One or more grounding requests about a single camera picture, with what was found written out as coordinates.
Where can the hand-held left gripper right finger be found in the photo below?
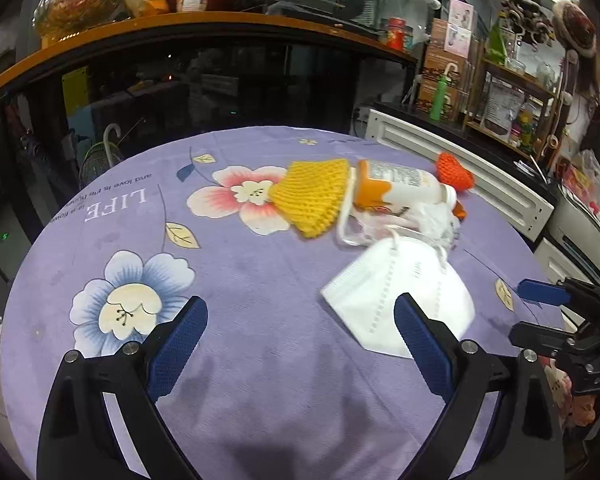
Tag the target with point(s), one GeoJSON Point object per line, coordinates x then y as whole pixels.
{"type": "Point", "coordinates": [425, 350]}

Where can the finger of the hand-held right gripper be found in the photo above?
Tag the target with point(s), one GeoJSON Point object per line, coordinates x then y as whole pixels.
{"type": "Point", "coordinates": [540, 335]}
{"type": "Point", "coordinates": [542, 291]}

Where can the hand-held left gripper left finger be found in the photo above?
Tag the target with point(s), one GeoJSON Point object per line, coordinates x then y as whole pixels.
{"type": "Point", "coordinates": [175, 350]}

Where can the white face mask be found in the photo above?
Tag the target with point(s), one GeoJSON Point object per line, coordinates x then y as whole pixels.
{"type": "Point", "coordinates": [380, 290]}

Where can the white small drawer unit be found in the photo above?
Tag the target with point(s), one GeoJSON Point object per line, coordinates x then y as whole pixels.
{"type": "Point", "coordinates": [550, 260]}

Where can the white printer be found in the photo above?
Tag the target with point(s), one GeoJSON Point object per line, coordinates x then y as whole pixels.
{"type": "Point", "coordinates": [585, 230]}

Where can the purple floral tablecloth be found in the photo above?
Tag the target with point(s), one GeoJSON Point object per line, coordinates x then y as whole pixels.
{"type": "Point", "coordinates": [280, 385]}

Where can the clear plastic bag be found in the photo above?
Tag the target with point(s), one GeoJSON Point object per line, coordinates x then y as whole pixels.
{"type": "Point", "coordinates": [590, 175]}

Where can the white drawer cabinet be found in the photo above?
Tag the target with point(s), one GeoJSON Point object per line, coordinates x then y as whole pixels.
{"type": "Point", "coordinates": [480, 180]}

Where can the clear plastic wrapper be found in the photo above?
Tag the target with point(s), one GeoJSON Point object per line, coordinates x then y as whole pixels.
{"type": "Point", "coordinates": [430, 222]}

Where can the orange knitted strawberry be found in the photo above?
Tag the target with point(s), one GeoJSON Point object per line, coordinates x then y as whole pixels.
{"type": "Point", "coordinates": [452, 170]}

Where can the black hanging bag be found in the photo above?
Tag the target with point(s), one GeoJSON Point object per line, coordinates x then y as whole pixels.
{"type": "Point", "coordinates": [597, 135]}

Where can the white bottle orange label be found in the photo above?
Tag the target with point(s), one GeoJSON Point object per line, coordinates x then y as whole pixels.
{"type": "Point", "coordinates": [405, 180]}

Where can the yellow foam net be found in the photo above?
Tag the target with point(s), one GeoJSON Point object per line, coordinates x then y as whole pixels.
{"type": "Point", "coordinates": [310, 195]}

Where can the green bottle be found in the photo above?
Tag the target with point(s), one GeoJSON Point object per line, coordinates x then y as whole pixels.
{"type": "Point", "coordinates": [439, 100]}

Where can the brown printed box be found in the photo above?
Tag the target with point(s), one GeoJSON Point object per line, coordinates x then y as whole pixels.
{"type": "Point", "coordinates": [440, 67]}
{"type": "Point", "coordinates": [427, 102]}

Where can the wooden shelf rack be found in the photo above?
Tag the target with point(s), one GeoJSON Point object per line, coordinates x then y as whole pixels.
{"type": "Point", "coordinates": [505, 68]}

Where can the brown box with pink picture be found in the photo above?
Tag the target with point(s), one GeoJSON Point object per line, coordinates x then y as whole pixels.
{"type": "Point", "coordinates": [452, 40]}

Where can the red round woven ornament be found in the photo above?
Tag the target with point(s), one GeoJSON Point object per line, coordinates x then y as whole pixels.
{"type": "Point", "coordinates": [575, 25]}

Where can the dark curled ornament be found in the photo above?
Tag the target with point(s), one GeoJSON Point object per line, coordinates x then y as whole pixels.
{"type": "Point", "coordinates": [522, 15]}

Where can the small glass jar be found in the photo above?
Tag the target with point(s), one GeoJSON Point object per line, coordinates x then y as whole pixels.
{"type": "Point", "coordinates": [409, 40]}

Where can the pink leaflet card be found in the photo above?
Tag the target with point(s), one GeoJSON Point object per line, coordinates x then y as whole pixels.
{"type": "Point", "coordinates": [461, 11]}

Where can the red tin can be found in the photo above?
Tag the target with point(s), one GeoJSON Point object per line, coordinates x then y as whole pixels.
{"type": "Point", "coordinates": [396, 35]}

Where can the wooden counter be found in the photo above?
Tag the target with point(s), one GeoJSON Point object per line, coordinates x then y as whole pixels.
{"type": "Point", "coordinates": [180, 22]}

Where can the patterned glass bowl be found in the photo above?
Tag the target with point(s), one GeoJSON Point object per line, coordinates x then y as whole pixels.
{"type": "Point", "coordinates": [75, 5]}

